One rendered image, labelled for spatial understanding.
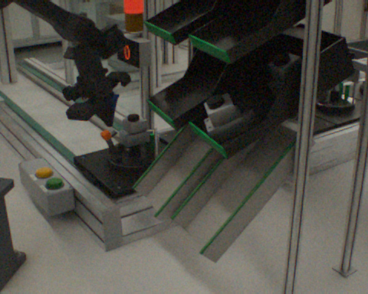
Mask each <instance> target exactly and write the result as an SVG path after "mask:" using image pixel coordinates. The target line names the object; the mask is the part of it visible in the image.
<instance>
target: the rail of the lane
mask: <svg viewBox="0 0 368 294"><path fill-rule="evenodd" d="M0 139H1V140H2V141H3V142H4V143H5V144H6V145H7V147H9V148H10V150H11V151H13V153H14V154H15V155H16V156H17V158H19V160H20V161H21V162H27V161H30V160H32V159H35V158H44V160H45V161H46V162H48V164H50V165H51V167H53V168H54V170H55V171H57V172H58V174H59V175H61V176H62V178H64V179H65V180H66V181H67V182H68V183H69V184H70V185H71V186H72V187H73V188H74V199H75V206H76V208H75V209H73V210H71V211H67V212H68V213H69V214H70V215H71V216H72V218H73V219H75V220H76V222H78V223H79V225H80V226H81V227H83V229H84V230H85V231H86V232H87V233H88V234H89V235H90V237H91V238H92V239H94V241H95V242H96V243H98V244H99V247H101V248H102V249H103V251H105V252H107V251H111V250H114V249H116V248H119V247H122V246H123V239H122V229H121V218H120V208H119V207H118V206H116V205H115V203H114V202H112V201H111V200H110V199H109V198H108V197H107V196H106V195H105V194H104V193H102V192H101V191H100V190H99V188H96V187H95V186H97V184H96V180H95V178H94V177H93V176H90V174H89V173H88V172H86V171H83V174H81V173H80V172H79V171H78V170H77V169H76V168H75V167H73V166H72V164H71V163H68V161H67V160H66V159H65V158H63V157H62V156H61V155H60V154H59V153H58V152H57V151H55V150H54V149H53V148H52V147H51V146H50V145H49V144H48V143H46V141H45V140H44V139H42V138H41V137H40V136H39V135H38V134H37V133H36V132H35V131H34V130H33V129H32V128H30V127H29V126H28V124H25V122H24V121H23V120H22V119H20V118H19V116H17V115H16V114H15V113H14V112H13V111H12V110H11V109H9V108H8V107H7V106H6V105H5V104H4V103H3V102H2V101H0Z"/></svg>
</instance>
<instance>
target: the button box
mask: <svg viewBox="0 0 368 294"><path fill-rule="evenodd" d="M18 166H19V174H20V179H21V183H22V184H23V185H24V187H25V188H26V189H27V190H28V192H29V193H30V194H31V195H32V197H33V198H34V199H35V200H36V201H37V202H38V203H39V204H40V206H41V207H42V208H43V209H44V211H45V212H46V213H47V214H48V216H50V217H52V216H54V215H56V214H61V213H64V212H66V211H71V210H73V209H75V208H76V206H75V199H74V188H73V187H72V186H71V185H70V184H69V183H68V182H67V181H66V180H65V179H64V178H62V176H61V175H59V174H58V172H57V171H55V170H54V168H53V167H51V165H50V164H48V162H46V161H45V160H44V158H35V159H32V160H30V161H27V162H20V163H19V164H18ZM41 167H49V168H51V170H52V174H51V175H50V176H48V177H46V178H39V177H38V176H37V175H36V170H38V169H39V168H41ZM49 178H60V179H62V181H63V185H62V187H59V188H55V189H52V188H48V187H47V186H46V181H47V180H48V179H49Z"/></svg>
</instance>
